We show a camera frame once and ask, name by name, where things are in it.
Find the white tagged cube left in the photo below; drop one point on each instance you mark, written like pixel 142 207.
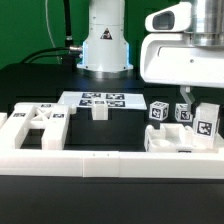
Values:
pixel 159 110

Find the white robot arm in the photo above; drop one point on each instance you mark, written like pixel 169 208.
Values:
pixel 105 51

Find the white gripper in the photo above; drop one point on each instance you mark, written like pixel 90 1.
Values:
pixel 185 46

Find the white tagged cube right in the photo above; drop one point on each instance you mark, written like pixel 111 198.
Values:
pixel 182 114

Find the white U-shaped fence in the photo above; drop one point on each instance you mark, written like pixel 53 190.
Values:
pixel 31 160

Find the white tagged cube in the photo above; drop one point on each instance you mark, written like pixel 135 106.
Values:
pixel 159 110
pixel 182 114

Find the white marker sheet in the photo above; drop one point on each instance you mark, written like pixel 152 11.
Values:
pixel 114 100

